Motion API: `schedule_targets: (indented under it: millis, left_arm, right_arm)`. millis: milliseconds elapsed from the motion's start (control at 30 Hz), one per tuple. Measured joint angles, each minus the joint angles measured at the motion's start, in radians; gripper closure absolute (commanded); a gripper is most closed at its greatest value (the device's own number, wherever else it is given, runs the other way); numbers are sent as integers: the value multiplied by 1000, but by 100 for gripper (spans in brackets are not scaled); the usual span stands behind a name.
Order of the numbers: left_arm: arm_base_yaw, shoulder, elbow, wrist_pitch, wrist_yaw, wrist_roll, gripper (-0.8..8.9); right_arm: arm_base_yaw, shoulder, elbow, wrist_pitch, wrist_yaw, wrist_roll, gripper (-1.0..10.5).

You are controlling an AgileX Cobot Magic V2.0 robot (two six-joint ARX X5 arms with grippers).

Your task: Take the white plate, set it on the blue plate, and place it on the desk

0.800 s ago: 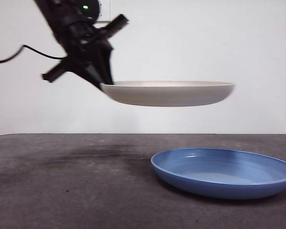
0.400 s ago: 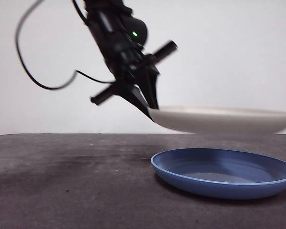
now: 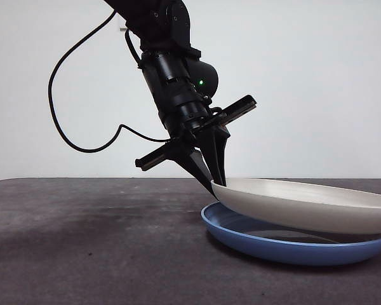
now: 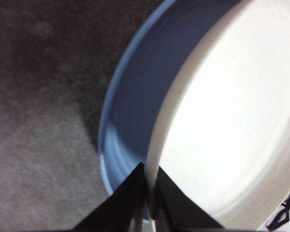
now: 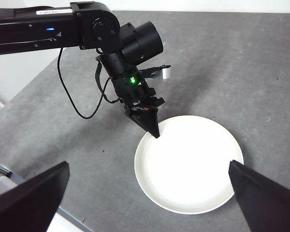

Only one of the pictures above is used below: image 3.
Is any long black arm cable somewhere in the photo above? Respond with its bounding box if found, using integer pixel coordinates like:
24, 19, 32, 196
48, 6, 172, 153

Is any blue round plate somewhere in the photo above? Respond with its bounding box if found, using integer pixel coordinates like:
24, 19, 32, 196
200, 201, 381, 266

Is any white round plate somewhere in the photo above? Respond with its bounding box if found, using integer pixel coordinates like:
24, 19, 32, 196
210, 177, 381, 235

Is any short black wrist cable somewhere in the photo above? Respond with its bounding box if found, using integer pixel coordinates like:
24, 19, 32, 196
124, 27, 144, 69

